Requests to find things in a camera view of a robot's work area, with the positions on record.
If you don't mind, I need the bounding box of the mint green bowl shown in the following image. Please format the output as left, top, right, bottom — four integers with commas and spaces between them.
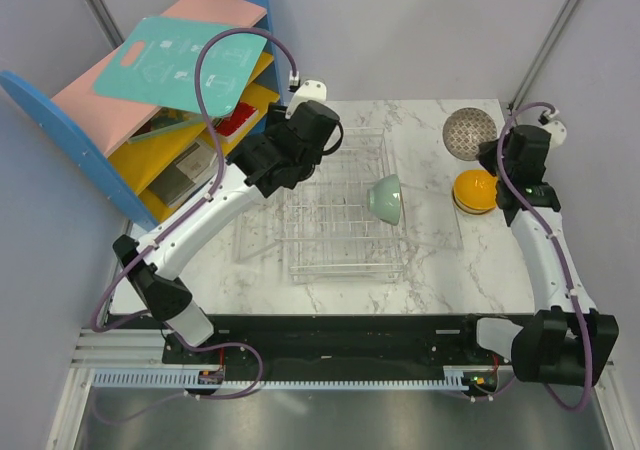
367, 174, 403, 226

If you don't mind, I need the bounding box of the red white box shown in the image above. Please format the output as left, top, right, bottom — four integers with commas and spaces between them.
215, 102, 259, 143

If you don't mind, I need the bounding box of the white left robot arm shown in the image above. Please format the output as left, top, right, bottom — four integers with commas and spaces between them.
113, 80, 342, 363

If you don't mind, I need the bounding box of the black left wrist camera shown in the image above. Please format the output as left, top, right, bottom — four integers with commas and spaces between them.
288, 101, 344, 156

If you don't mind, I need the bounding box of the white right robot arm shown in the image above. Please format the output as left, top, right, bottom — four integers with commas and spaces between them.
457, 120, 619, 387

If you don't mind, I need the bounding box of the purple scale pattern bowl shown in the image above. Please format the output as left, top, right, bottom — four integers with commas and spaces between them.
442, 107, 497, 161

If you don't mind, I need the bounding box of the green book under board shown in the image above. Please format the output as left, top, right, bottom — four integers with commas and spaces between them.
128, 107, 203, 143

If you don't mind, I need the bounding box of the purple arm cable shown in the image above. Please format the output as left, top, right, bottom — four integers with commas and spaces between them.
497, 102, 596, 414
89, 26, 301, 332

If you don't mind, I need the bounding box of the orange yellow bowl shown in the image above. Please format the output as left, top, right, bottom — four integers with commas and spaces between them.
452, 169, 497, 209

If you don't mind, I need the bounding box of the white slotted cable duct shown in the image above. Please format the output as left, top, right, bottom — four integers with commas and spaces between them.
90, 365, 469, 391

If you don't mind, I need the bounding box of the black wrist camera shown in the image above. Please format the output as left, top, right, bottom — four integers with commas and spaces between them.
288, 101, 344, 156
504, 125, 551, 171

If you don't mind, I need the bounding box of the white wire dish rack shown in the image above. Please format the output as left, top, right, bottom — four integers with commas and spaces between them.
234, 127, 463, 284

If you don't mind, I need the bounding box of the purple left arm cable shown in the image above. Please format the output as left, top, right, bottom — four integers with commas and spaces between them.
89, 26, 301, 332

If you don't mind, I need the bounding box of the cream bowl with bird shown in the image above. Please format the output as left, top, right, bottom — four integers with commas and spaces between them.
454, 201, 494, 216

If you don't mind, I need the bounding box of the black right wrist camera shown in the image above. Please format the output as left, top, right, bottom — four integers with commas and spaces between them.
504, 125, 551, 171

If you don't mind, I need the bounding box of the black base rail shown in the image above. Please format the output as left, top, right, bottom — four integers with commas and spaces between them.
162, 315, 499, 378

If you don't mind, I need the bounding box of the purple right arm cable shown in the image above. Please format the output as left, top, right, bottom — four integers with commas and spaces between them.
497, 102, 596, 414

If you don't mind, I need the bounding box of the blue pink yellow shelf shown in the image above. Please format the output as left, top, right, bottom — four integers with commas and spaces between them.
1, 0, 271, 230

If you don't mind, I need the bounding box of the teal cutting board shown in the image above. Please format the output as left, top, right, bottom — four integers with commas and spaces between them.
93, 16, 266, 117

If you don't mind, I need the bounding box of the grey setup guide booklet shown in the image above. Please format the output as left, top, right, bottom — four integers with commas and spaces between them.
148, 138, 218, 208

